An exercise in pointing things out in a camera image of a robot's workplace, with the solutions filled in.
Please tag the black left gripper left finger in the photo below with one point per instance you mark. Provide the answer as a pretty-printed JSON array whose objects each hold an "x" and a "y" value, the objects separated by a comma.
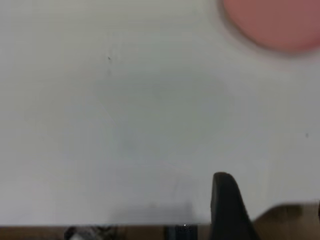
[{"x": 230, "y": 212}]

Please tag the pink round plate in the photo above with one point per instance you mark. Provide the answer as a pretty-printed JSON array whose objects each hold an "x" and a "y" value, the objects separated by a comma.
[{"x": 275, "y": 22}]

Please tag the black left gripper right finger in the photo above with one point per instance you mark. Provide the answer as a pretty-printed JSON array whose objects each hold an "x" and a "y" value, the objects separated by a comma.
[{"x": 319, "y": 208}]

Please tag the dark clutter below table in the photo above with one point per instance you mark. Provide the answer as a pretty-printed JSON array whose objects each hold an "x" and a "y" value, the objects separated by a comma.
[{"x": 85, "y": 233}]

